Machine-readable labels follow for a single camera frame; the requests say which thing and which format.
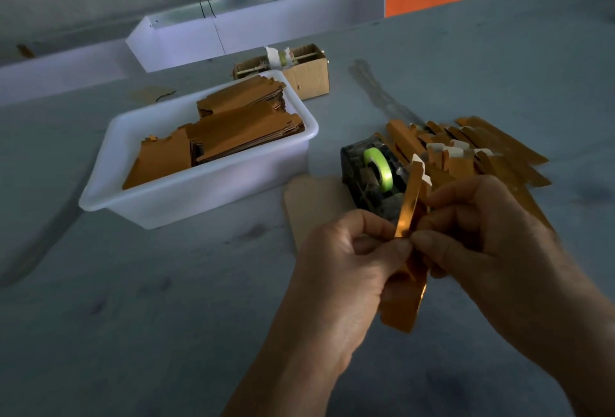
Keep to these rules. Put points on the person's left hand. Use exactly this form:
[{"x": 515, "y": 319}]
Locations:
[{"x": 336, "y": 287}]

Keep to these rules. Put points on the person's right hand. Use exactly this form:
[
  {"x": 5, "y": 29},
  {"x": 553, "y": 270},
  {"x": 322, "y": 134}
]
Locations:
[{"x": 500, "y": 253}]

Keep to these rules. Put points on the gold carton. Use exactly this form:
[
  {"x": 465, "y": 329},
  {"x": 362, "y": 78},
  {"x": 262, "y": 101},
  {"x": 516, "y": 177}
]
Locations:
[{"x": 404, "y": 301}]

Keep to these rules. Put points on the pile of beige blanks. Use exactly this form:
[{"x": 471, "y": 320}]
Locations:
[{"x": 312, "y": 205}]

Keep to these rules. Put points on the pile of gold boxes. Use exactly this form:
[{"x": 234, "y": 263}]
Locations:
[{"x": 480, "y": 157}]

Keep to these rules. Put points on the gold cartons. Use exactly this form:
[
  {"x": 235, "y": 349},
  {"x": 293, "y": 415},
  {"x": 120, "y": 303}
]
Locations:
[{"x": 245, "y": 125}]

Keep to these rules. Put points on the person's right forearm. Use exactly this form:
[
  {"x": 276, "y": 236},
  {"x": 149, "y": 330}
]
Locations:
[{"x": 581, "y": 354}]

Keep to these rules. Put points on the person's left forearm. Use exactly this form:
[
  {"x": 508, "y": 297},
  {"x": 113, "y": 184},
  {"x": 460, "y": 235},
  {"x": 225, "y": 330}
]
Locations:
[{"x": 293, "y": 383}]

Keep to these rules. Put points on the black tape dispenser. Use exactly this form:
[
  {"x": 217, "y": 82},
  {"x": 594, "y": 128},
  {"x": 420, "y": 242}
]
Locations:
[{"x": 354, "y": 176}]

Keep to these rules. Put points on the green tape roll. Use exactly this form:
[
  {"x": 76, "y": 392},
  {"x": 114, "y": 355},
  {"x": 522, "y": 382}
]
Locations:
[{"x": 380, "y": 169}]

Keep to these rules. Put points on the white plastic bin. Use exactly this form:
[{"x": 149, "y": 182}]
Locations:
[{"x": 197, "y": 198}]

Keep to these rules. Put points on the small cardboard box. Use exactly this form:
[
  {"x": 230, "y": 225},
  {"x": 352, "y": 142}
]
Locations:
[{"x": 312, "y": 78}]

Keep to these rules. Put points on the long white tray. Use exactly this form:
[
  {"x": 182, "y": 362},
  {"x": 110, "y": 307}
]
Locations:
[
  {"x": 303, "y": 16},
  {"x": 62, "y": 73}
]

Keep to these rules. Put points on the small brown object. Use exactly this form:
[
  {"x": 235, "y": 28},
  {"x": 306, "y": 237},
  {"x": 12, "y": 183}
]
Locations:
[{"x": 24, "y": 50}]

